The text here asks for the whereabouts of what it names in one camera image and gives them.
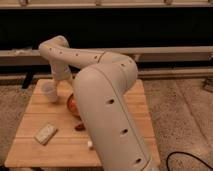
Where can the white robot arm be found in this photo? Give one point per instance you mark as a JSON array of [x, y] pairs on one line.
[[99, 80]]

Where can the orange ceramic bowl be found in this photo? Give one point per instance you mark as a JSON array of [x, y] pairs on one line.
[[72, 107]]

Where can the dark red sunglasses case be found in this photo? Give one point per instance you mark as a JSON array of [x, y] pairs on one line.
[[80, 127]]

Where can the clear plastic bottle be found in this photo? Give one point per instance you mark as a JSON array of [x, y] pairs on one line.
[[90, 144]]

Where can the wooden table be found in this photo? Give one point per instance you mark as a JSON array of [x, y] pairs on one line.
[[68, 148]]

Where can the long metal rail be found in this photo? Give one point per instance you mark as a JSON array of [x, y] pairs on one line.
[[147, 54]]

